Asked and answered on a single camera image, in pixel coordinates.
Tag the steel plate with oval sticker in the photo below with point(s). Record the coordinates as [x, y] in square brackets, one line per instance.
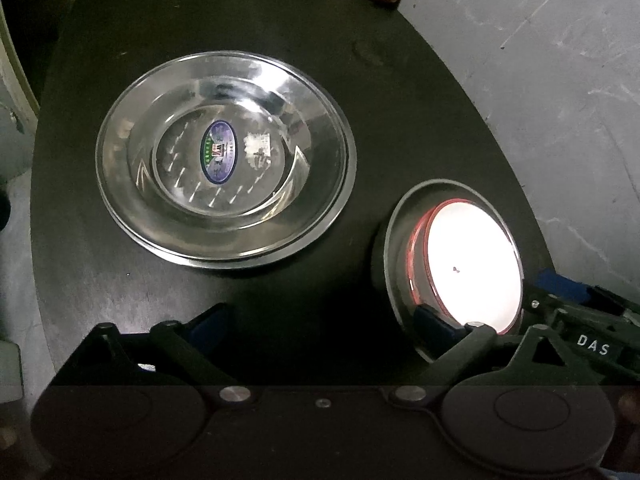
[220, 160]

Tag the white bowl with red rim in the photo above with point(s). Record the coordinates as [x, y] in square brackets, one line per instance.
[475, 270]
[417, 255]

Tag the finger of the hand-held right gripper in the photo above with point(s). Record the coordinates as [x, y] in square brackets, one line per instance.
[540, 307]
[562, 284]

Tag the bowl with red-white interior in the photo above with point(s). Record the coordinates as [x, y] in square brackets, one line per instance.
[392, 260]

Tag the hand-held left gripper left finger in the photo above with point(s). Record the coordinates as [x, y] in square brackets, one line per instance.
[206, 324]

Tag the plain stainless steel plate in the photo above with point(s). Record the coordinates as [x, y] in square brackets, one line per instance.
[345, 200]

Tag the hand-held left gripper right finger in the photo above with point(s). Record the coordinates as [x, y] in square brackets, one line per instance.
[440, 322]

